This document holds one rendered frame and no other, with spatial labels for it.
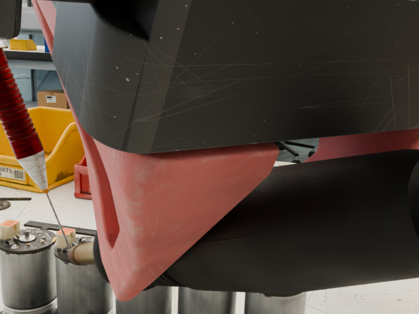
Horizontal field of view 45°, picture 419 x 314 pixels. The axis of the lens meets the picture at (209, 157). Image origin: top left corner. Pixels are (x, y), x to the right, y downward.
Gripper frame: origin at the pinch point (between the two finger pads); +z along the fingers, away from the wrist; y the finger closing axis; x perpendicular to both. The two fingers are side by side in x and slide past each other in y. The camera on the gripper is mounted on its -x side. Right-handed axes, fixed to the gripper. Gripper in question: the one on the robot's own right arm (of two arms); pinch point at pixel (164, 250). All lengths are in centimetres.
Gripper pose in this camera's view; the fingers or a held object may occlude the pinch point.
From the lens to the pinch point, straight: 13.3
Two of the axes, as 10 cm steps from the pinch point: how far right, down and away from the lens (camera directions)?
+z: -2.8, 7.5, 6.0
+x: 4.3, 6.6, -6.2
